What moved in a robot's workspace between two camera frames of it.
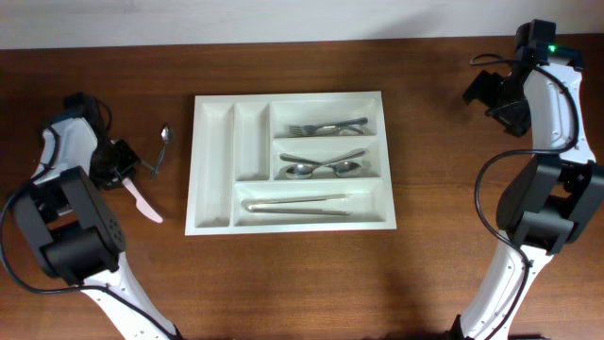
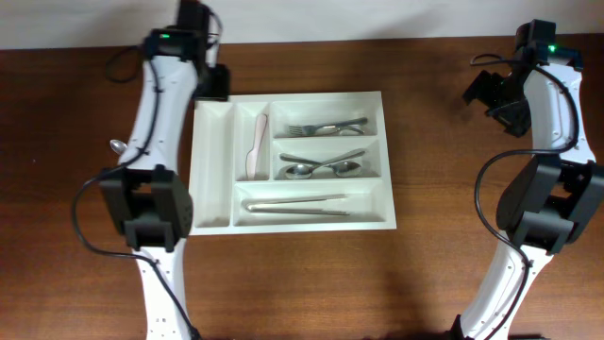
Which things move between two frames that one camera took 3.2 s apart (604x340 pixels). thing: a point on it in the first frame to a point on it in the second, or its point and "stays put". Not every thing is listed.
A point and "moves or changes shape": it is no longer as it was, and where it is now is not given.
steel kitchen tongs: [247, 203] stays put
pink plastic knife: [142, 206] moves or changes shape
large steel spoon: [345, 169] stays put
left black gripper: [109, 183] to [219, 91]
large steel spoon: [299, 171] stays put
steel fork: [310, 129] stays put
